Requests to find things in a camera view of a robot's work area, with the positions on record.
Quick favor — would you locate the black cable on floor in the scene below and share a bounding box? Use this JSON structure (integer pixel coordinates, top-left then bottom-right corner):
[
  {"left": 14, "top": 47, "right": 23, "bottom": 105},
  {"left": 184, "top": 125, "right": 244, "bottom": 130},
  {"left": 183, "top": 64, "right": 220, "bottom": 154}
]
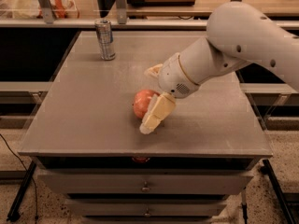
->
[{"left": 0, "top": 133, "right": 39, "bottom": 224}]

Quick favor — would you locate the drawer knob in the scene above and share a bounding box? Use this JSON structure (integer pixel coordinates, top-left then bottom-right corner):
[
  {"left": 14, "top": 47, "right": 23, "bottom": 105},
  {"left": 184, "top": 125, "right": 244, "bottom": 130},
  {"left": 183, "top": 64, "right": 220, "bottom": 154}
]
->
[
  {"left": 144, "top": 207, "right": 151, "bottom": 217},
  {"left": 141, "top": 181, "right": 150, "bottom": 192}
]

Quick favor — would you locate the orange white plastic bag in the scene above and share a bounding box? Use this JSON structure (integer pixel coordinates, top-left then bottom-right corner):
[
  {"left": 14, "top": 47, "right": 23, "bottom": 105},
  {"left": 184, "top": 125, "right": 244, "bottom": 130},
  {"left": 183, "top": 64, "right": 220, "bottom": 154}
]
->
[{"left": 38, "top": 0, "right": 79, "bottom": 19}]

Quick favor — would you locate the grey drawer cabinet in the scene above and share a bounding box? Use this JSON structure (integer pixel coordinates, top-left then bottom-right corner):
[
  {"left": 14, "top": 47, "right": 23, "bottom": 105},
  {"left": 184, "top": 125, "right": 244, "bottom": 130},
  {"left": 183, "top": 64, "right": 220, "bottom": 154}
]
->
[{"left": 21, "top": 32, "right": 271, "bottom": 224}]

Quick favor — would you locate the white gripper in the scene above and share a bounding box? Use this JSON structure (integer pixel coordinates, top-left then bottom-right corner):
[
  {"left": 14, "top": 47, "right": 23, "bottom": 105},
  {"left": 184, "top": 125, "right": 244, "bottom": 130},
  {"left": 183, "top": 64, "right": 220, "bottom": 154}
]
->
[{"left": 139, "top": 53, "right": 199, "bottom": 134}]

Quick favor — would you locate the lower drawer knob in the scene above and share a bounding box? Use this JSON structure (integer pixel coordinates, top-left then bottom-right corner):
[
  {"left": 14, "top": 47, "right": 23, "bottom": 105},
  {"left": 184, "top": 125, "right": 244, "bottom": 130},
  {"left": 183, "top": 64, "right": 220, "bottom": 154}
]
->
[{"left": 144, "top": 207, "right": 151, "bottom": 217}]

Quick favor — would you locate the silver blue redbull can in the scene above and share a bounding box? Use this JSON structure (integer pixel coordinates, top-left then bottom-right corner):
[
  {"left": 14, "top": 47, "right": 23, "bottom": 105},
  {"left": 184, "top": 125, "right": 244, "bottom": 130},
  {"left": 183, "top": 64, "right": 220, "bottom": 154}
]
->
[{"left": 94, "top": 19, "right": 116, "bottom": 61}]

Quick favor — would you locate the top drawer knob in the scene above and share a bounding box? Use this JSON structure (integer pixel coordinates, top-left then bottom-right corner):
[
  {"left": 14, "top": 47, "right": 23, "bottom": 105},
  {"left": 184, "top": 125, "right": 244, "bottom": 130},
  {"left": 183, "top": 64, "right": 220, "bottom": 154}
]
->
[{"left": 141, "top": 181, "right": 150, "bottom": 192}]

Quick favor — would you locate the red apple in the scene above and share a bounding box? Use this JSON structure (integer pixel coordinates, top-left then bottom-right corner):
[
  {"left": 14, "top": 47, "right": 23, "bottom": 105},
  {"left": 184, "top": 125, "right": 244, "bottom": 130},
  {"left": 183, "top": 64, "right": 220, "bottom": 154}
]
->
[{"left": 133, "top": 90, "right": 159, "bottom": 119}]

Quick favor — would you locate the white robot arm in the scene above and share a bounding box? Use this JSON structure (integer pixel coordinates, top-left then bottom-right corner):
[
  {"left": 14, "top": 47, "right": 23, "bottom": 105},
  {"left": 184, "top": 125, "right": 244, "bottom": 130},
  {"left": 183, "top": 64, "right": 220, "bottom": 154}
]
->
[{"left": 139, "top": 2, "right": 299, "bottom": 134}]

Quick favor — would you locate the red item in drawer gap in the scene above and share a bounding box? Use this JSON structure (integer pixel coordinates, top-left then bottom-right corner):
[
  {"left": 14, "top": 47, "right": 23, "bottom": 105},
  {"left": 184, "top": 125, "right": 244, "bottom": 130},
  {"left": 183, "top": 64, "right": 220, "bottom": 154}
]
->
[{"left": 132, "top": 157, "right": 150, "bottom": 163}]

